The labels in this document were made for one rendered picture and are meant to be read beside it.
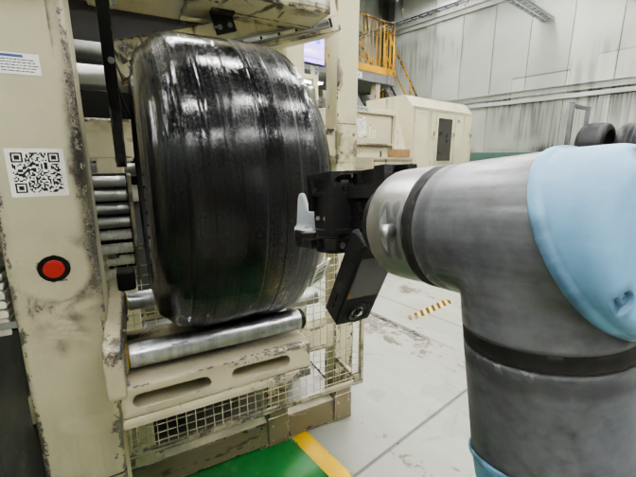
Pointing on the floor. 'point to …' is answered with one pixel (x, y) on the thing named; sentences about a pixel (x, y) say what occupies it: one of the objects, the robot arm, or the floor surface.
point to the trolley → (601, 135)
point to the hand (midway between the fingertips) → (305, 234)
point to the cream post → (57, 451)
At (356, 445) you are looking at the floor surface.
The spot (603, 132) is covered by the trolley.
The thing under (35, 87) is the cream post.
